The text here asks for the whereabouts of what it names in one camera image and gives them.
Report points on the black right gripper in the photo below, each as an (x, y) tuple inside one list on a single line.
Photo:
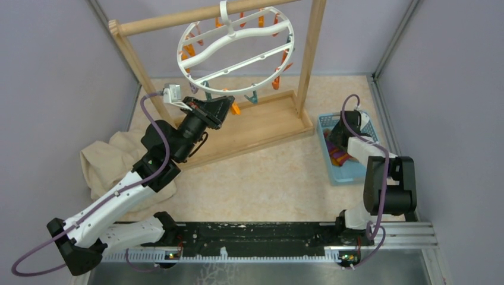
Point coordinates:
[(333, 139)]

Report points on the wooden hanger stand frame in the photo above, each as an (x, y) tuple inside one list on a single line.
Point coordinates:
[(276, 119)]

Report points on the purple red striped sock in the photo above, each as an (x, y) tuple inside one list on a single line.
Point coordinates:
[(337, 156)]

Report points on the orange left clothes clip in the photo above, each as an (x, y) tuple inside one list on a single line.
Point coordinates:
[(189, 50)]

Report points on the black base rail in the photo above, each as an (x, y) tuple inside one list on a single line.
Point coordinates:
[(294, 242)]

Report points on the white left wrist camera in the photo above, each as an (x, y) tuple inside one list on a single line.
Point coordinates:
[(171, 94)]

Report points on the teal right clothes clip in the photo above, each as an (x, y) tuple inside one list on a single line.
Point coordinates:
[(253, 98)]

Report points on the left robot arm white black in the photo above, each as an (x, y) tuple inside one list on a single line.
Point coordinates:
[(84, 239)]

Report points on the purple clothes clip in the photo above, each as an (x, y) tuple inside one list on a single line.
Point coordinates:
[(194, 88)]

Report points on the light blue plastic basket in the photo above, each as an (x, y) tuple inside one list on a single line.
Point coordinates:
[(351, 171)]

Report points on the orange front clothes clip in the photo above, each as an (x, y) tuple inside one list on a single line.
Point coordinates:
[(235, 109)]

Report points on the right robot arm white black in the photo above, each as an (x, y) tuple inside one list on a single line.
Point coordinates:
[(389, 182)]

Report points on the beige crumpled cloth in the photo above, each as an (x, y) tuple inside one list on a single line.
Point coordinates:
[(104, 164)]

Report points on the white round clip hanger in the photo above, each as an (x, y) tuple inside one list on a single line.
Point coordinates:
[(264, 38)]

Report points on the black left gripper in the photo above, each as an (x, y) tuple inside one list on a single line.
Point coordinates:
[(212, 112)]

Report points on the teal clothes clip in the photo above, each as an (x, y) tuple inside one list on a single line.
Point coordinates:
[(208, 94), (253, 98)]

